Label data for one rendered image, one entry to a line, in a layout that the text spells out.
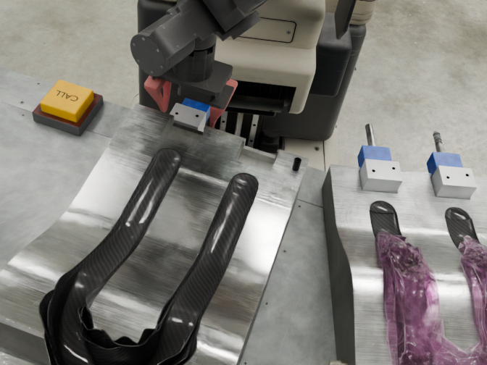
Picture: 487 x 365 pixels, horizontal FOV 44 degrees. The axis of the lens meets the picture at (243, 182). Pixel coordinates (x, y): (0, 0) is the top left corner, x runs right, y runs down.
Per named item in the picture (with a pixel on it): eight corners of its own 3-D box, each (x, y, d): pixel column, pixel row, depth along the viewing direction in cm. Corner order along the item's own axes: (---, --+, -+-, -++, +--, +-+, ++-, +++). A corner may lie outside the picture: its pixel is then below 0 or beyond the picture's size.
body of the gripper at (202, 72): (217, 103, 84) (223, 61, 78) (150, 82, 85) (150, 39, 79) (232, 75, 88) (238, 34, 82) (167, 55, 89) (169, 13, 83)
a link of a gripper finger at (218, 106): (219, 145, 90) (225, 99, 83) (174, 131, 91) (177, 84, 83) (232, 116, 94) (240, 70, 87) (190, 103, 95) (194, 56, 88)
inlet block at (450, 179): (414, 142, 97) (426, 118, 92) (444, 145, 97) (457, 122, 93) (429, 207, 88) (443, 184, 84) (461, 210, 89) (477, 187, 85)
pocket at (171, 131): (171, 132, 88) (172, 114, 85) (205, 143, 88) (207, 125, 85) (159, 153, 85) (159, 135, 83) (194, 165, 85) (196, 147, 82)
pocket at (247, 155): (240, 155, 87) (243, 137, 84) (275, 166, 86) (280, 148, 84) (230, 177, 84) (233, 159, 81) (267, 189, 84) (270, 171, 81)
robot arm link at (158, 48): (267, 14, 74) (225, -46, 72) (210, 59, 67) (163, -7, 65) (214, 53, 83) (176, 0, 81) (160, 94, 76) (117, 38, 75)
